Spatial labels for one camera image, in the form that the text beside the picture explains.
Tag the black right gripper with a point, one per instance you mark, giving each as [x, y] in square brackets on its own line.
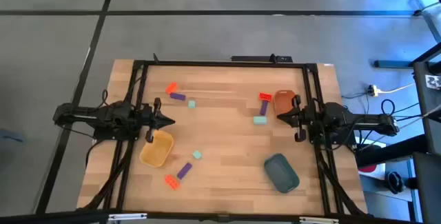
[303, 120]

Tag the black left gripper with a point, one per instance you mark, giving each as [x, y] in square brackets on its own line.
[151, 120]

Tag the purple long block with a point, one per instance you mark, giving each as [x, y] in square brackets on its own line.
[177, 96]
[264, 108]
[184, 171]

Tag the wide teal block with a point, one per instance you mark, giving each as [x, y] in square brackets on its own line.
[259, 120]

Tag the small teal cube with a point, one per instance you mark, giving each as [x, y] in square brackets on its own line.
[192, 104]
[197, 154]

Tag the red toy brick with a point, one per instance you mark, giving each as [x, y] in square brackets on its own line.
[265, 96]

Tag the orange toy brick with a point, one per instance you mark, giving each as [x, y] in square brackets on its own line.
[171, 88]
[172, 182]

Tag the dark green plastic bin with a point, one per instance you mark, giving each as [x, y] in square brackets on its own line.
[280, 174]

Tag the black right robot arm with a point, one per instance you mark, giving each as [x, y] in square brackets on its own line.
[361, 120]

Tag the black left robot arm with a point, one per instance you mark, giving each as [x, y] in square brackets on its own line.
[103, 117]

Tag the orange plastic bin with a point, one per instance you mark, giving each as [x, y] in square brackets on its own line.
[284, 101]

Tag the yellow plastic bin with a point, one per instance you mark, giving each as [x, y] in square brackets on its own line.
[156, 151]

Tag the black flat bar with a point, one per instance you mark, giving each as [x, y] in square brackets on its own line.
[255, 59]

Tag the white power strip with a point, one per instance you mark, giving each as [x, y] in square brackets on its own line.
[373, 90]

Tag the red round object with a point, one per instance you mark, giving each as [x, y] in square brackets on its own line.
[368, 169]

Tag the blue metal bar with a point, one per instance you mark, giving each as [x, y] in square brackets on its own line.
[392, 64]

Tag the black white marker tag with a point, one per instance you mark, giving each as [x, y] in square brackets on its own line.
[433, 82]

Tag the grey metal stand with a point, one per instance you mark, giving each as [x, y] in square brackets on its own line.
[427, 8]

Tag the black aluminium table frame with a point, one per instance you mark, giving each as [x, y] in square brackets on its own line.
[224, 64]

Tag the silver frame bracket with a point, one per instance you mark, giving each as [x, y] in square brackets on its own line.
[127, 216]
[318, 220]

